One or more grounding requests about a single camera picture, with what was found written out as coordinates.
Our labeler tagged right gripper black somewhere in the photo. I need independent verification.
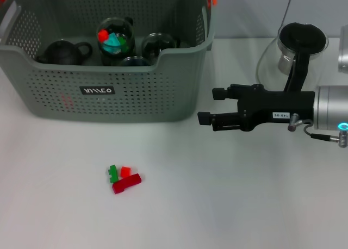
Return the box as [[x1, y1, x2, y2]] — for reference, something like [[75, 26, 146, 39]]
[[197, 83, 316, 133]]

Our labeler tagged glass teacup black holder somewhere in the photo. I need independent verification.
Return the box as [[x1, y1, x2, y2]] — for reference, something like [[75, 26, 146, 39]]
[[121, 55, 151, 67], [141, 32, 182, 65], [101, 49, 136, 67], [96, 16, 136, 57]]

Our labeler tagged green toy brick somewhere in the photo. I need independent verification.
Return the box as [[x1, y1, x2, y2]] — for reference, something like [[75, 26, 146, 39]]
[[119, 36, 131, 53], [107, 164, 120, 184]]

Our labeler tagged dark red curved brick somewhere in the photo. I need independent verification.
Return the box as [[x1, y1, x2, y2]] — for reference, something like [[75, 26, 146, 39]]
[[112, 172, 143, 195]]

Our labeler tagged teal square toy plate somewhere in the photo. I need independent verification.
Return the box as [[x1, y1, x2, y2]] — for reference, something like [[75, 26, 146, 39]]
[[102, 33, 123, 55]]

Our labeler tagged grey perforated plastic storage bin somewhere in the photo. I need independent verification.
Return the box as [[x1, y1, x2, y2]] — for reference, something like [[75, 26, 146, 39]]
[[0, 0, 218, 124]]

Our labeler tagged dark clay teapot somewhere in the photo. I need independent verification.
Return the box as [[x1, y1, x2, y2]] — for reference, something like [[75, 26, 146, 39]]
[[35, 39, 94, 66]]

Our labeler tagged right gripper cable with connectors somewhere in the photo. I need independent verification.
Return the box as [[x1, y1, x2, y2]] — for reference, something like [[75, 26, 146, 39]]
[[287, 112, 348, 148]]

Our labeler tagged glass teapot black handle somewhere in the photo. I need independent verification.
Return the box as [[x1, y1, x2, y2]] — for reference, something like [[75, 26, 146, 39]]
[[256, 22, 330, 94]]

